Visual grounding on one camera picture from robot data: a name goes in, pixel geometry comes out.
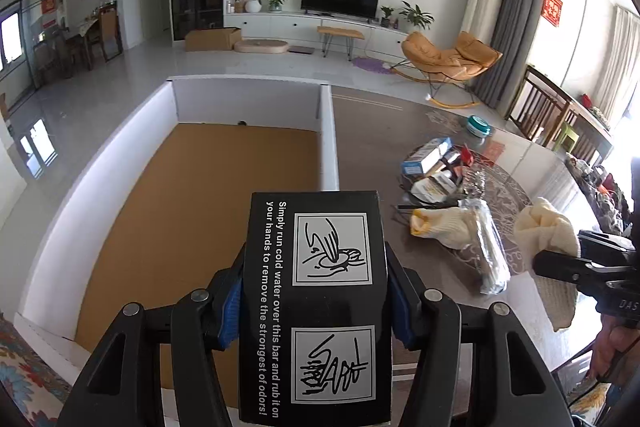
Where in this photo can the grey curtain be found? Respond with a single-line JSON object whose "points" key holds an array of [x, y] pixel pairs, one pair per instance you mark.
{"points": [[520, 7]]}

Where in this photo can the green stool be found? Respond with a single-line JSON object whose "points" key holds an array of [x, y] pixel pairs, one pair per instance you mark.
{"points": [[565, 136]]}

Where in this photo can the black printed box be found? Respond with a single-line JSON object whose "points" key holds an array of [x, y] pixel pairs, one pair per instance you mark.
{"points": [[280, 307]]}

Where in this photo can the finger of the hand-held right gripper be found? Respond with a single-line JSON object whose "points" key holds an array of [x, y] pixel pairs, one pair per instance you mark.
{"points": [[605, 241], [565, 267]]}

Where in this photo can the red sachet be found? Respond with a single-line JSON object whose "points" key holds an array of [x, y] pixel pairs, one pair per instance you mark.
{"points": [[466, 155]]}

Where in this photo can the floral cushion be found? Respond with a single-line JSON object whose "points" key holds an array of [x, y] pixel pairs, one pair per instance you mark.
{"points": [[25, 372]]}

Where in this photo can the black rimless eyeglasses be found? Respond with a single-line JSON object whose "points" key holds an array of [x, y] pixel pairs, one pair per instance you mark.
{"points": [[415, 208]]}

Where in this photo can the brown cardboard box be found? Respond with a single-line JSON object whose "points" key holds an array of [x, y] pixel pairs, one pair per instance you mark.
{"points": [[210, 39]]}

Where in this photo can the red window decoration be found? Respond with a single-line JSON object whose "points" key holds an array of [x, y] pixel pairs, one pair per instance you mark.
{"points": [[553, 7]]}

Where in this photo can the cloth covered standing air conditioner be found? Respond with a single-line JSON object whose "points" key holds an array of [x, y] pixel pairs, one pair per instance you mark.
{"points": [[482, 2]]}

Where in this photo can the small potted plant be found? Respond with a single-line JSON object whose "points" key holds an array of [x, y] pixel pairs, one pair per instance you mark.
{"points": [[386, 14]]}

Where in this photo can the grey floor scale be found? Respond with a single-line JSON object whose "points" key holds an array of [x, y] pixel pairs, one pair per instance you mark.
{"points": [[300, 50]]}

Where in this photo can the white sunscreen bottle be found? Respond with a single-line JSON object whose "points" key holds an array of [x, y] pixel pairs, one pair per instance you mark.
{"points": [[432, 188]]}

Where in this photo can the white sheer curtain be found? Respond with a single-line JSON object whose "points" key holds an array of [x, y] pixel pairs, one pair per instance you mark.
{"points": [[617, 57]]}

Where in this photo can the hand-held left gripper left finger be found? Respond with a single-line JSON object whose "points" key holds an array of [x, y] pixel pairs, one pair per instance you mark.
{"points": [[230, 317]]}

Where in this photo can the beige round cushion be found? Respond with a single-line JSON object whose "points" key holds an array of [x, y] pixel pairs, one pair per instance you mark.
{"points": [[262, 46]]}

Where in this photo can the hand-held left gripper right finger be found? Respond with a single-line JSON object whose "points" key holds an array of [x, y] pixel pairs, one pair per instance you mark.
{"points": [[402, 312]]}

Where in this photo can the red door poster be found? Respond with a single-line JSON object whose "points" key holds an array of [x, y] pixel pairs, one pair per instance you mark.
{"points": [[48, 5]]}

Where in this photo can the white round vase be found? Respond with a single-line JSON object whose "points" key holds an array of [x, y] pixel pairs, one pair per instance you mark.
{"points": [[253, 6]]}

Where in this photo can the clear hair claw clip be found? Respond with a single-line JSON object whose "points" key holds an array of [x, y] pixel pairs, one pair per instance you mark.
{"points": [[477, 183]]}

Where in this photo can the purple floor mat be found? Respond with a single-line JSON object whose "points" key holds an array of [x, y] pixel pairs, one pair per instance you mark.
{"points": [[370, 63]]}

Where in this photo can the clear plastic wrapped packet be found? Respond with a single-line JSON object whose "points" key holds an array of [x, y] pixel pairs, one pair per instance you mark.
{"points": [[487, 247]]}

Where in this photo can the large white cardboard box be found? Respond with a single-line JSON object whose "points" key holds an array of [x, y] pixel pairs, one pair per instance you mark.
{"points": [[200, 187]]}

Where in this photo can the cream knit glove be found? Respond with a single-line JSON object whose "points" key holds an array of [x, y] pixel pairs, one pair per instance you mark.
{"points": [[547, 227]]}

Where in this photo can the blue and white long box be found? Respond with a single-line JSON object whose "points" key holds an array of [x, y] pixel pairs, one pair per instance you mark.
{"points": [[425, 157]]}

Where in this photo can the white knit glove yellow cuff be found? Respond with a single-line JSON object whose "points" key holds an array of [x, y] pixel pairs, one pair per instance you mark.
{"points": [[445, 227]]}

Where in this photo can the orange rocking chair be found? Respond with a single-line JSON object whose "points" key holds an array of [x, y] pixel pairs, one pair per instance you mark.
{"points": [[435, 57]]}

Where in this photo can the person's right hand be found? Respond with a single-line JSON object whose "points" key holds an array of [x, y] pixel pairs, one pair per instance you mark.
{"points": [[617, 347]]}

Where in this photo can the white television cabinet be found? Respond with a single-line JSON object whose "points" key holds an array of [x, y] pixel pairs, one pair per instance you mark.
{"points": [[280, 24]]}

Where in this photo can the wooden bench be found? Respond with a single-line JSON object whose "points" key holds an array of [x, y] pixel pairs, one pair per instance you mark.
{"points": [[340, 32]]}

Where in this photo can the wooden side table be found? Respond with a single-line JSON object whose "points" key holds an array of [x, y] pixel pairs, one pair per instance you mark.
{"points": [[592, 127]]}

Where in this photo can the dining table with chairs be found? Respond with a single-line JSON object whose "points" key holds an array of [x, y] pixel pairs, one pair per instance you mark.
{"points": [[95, 37]]}

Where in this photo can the large leafy potted plant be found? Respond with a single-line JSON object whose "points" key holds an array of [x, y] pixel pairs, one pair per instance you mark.
{"points": [[415, 16]]}

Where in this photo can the dark wooden chair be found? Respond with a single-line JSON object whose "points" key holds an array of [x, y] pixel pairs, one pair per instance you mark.
{"points": [[537, 102]]}

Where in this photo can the teal round container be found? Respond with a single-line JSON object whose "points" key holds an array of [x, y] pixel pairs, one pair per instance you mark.
{"points": [[477, 127]]}

